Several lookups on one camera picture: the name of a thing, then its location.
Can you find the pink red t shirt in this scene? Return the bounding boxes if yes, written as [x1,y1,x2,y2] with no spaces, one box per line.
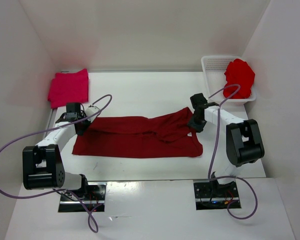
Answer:
[47,68,89,109]

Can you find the dark red t shirt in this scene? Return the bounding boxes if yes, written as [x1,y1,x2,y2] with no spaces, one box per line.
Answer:
[72,107,203,159]

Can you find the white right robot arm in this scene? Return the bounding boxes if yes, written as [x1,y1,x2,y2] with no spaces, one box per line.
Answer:
[187,93,265,197]

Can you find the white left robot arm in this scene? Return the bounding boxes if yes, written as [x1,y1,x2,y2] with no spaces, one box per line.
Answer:
[22,102,98,200]

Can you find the white plastic laundry basket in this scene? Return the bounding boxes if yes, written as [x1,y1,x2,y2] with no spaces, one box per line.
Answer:
[201,55,257,106]

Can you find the bright red t shirt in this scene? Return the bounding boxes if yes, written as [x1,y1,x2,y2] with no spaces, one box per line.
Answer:
[224,58,255,99]

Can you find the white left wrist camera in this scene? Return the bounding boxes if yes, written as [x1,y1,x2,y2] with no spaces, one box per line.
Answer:
[84,105,100,118]

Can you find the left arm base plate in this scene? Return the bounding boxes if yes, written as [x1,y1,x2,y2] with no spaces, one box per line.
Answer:
[58,181,107,213]

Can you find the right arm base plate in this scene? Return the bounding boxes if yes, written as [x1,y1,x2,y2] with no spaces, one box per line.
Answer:
[193,180,241,210]

